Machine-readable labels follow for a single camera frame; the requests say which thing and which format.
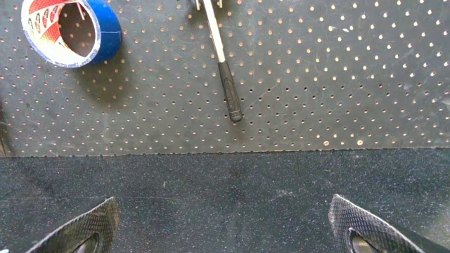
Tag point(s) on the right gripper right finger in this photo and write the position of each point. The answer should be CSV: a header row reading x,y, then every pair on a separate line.
x,y
351,218

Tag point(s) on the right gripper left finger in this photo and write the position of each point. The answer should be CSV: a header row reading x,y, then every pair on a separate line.
x,y
100,218

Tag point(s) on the hammer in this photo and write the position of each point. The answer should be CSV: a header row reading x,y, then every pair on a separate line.
x,y
230,91

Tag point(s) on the roll of blue tape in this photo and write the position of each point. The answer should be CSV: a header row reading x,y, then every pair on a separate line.
x,y
107,31

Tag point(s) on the black pegboard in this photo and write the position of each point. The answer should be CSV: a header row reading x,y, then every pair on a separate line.
x,y
316,88

